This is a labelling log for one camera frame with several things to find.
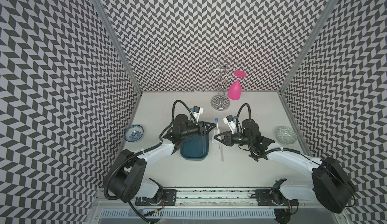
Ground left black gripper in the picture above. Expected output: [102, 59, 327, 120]
[181, 120, 216, 138]

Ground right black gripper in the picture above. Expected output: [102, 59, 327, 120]
[213, 130, 252, 147]

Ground white gauze cloth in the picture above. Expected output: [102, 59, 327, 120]
[211, 129, 221, 145]

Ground blue capped test tube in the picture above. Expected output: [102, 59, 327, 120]
[219, 144, 224, 163]
[215, 118, 220, 130]

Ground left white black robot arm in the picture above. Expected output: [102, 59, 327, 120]
[103, 114, 216, 204]

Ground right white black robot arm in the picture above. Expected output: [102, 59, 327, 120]
[214, 119, 356, 214]

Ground teal rectangular plastic tray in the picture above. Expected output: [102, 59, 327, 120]
[180, 135, 209, 160]

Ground blue patterned small bowl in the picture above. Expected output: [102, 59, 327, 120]
[124, 125, 144, 142]

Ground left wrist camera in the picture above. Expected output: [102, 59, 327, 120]
[190, 106, 204, 124]

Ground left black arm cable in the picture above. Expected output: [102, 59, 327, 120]
[102, 99, 194, 224]

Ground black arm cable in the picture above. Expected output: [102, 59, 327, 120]
[235, 102, 357, 208]
[102, 99, 194, 224]

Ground chrome wire glass rack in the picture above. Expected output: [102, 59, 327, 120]
[205, 54, 243, 111]

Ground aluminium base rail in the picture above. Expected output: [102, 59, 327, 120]
[90, 187, 342, 222]

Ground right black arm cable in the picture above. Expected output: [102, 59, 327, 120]
[235, 102, 357, 208]

